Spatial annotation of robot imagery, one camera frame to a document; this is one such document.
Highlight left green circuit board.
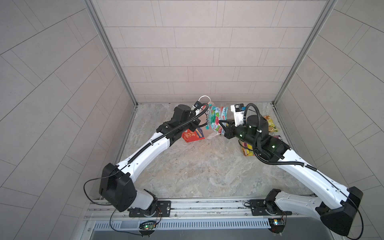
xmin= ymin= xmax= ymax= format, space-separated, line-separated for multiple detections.
xmin=139 ymin=221 xmax=157 ymax=231

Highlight red paper gift bag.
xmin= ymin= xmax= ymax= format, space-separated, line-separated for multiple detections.
xmin=181 ymin=95 xmax=223 ymax=143

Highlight right aluminium corner post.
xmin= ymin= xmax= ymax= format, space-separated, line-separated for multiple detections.
xmin=272 ymin=0 xmax=338 ymax=107

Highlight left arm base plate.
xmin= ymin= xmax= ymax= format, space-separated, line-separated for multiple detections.
xmin=128 ymin=201 xmax=172 ymax=218

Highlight teal candy packet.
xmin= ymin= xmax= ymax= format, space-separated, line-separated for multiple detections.
xmin=206 ymin=104 xmax=228 ymax=134

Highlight right circuit board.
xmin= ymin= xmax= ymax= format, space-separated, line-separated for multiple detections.
xmin=268 ymin=218 xmax=286 ymax=234

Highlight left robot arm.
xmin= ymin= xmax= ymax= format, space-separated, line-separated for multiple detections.
xmin=99 ymin=102 xmax=209 ymax=215

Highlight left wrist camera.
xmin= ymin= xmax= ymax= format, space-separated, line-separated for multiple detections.
xmin=192 ymin=101 xmax=202 ymax=110

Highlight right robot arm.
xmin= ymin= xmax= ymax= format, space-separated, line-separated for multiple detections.
xmin=218 ymin=103 xmax=363 ymax=237

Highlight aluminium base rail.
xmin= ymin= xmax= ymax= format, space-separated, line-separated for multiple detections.
xmin=84 ymin=193 xmax=322 ymax=220

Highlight orange candy packet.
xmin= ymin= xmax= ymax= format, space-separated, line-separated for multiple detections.
xmin=241 ymin=143 xmax=255 ymax=157

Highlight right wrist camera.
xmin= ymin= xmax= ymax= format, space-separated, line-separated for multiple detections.
xmin=231 ymin=104 xmax=246 ymax=127

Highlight yellow snack packet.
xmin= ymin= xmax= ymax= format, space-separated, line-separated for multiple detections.
xmin=264 ymin=115 xmax=278 ymax=133

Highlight aluminium corner post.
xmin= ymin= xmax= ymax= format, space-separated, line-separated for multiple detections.
xmin=272 ymin=0 xmax=338 ymax=107
xmin=83 ymin=0 xmax=138 ymax=107

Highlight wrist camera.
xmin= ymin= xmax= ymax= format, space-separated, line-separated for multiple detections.
xmin=231 ymin=104 xmax=246 ymax=127
xmin=192 ymin=101 xmax=202 ymax=110

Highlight left aluminium corner post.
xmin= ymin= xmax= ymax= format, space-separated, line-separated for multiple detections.
xmin=83 ymin=0 xmax=138 ymax=107

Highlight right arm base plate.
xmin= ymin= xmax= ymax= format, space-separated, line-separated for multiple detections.
xmin=244 ymin=199 xmax=293 ymax=216

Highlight purple pink candy packet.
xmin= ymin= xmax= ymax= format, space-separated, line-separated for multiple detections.
xmin=273 ymin=135 xmax=283 ymax=141

